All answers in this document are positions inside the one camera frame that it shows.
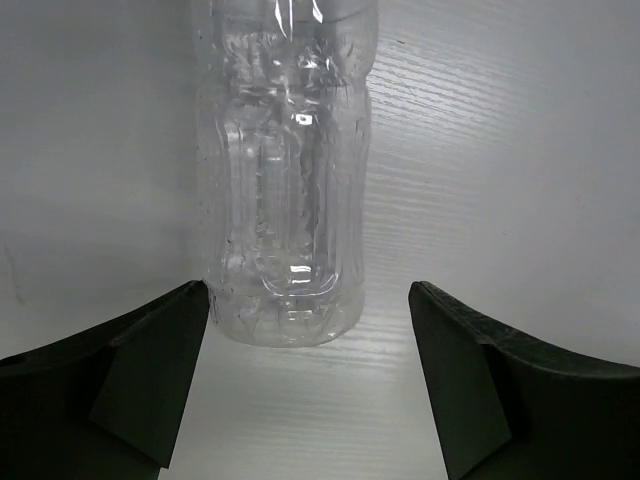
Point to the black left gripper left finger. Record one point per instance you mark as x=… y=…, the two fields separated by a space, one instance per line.
x=107 y=402

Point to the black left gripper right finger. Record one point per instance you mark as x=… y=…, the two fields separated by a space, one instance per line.
x=507 y=405

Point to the upright-lying clear ribbed bottle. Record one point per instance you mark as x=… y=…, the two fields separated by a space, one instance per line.
x=283 y=122

